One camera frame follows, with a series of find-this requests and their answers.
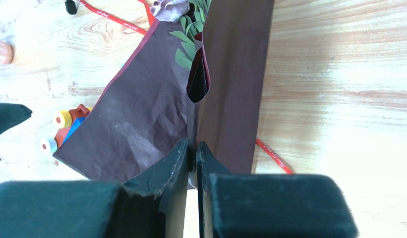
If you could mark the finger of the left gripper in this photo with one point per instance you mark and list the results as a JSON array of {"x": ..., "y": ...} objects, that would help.
[{"x": 12, "y": 115}]

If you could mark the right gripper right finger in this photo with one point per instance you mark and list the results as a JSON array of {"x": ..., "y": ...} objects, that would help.
[{"x": 268, "y": 205}]

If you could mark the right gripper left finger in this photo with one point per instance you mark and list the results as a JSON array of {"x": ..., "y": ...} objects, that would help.
[{"x": 151, "y": 205}]

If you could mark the red ribbon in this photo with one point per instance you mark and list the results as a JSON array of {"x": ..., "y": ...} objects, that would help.
[{"x": 261, "y": 144}]

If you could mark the pink ribbed vase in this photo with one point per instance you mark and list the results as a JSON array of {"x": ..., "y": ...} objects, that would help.
[{"x": 6, "y": 53}]

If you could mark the multicolour toy brick car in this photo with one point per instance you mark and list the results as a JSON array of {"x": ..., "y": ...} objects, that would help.
[{"x": 67, "y": 123}]

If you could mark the black tripod stand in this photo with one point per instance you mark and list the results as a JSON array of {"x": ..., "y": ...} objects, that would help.
[{"x": 71, "y": 6}]

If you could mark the purple artificial flower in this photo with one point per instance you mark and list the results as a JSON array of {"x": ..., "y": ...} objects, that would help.
[{"x": 169, "y": 10}]

